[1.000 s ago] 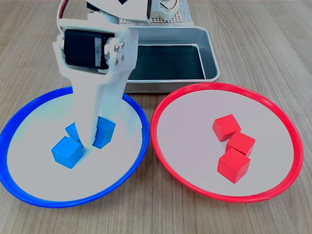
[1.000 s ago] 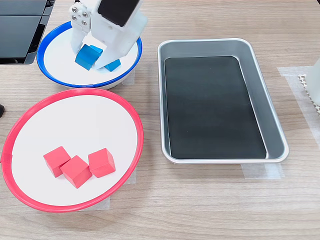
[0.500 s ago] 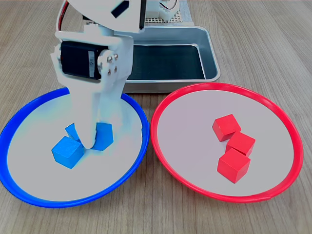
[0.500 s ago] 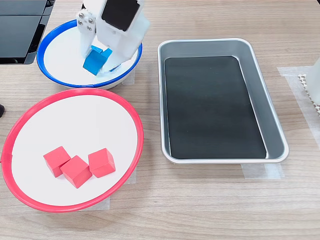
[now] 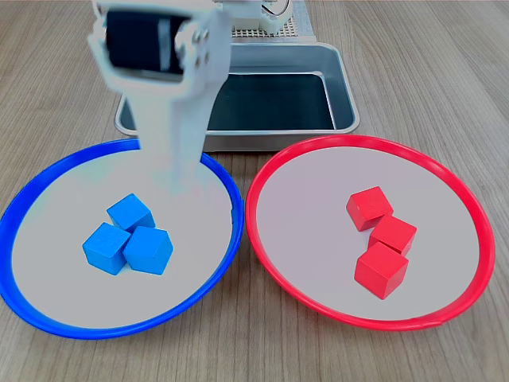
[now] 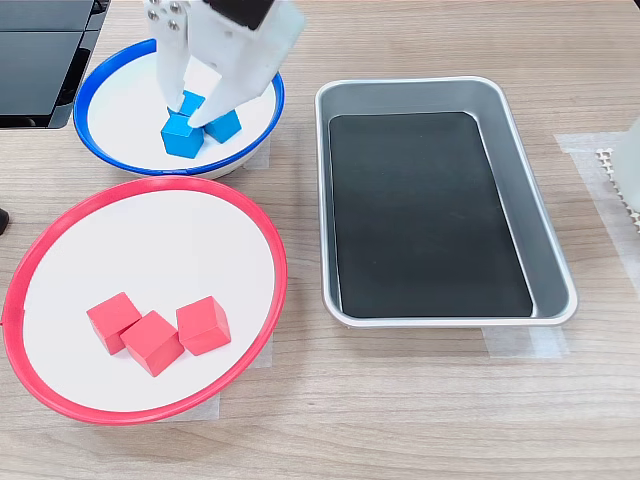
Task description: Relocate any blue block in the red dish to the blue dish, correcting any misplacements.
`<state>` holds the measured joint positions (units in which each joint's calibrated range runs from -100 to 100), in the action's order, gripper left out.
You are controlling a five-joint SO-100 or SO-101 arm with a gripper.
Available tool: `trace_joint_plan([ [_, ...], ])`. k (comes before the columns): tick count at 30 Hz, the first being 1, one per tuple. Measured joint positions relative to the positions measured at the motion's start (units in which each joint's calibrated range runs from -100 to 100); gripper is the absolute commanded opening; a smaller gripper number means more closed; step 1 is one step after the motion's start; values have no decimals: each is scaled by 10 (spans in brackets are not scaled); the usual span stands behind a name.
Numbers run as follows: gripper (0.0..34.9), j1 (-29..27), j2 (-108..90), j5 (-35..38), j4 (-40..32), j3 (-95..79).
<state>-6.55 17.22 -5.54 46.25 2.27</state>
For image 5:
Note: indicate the blue cube with grained faces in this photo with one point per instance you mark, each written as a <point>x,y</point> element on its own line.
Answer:
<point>105,246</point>

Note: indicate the black tray mat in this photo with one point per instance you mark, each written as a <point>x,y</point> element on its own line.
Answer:
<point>274,103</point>

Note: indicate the light blue cube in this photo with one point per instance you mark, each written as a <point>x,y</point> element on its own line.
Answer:
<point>149,250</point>
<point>131,211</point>

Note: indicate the steel tray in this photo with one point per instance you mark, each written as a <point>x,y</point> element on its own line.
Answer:
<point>342,95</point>

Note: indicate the blue-rimmed white plate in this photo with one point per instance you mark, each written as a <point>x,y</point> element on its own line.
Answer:
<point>59,258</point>

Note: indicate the red-rimmed white plate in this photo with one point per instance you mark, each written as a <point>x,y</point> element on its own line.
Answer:
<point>302,223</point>

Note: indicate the red cube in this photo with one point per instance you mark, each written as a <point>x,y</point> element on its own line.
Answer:
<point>367,205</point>
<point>381,270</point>
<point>393,235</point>

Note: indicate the pale perforated base plate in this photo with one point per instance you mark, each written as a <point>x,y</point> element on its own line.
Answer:
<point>302,24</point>

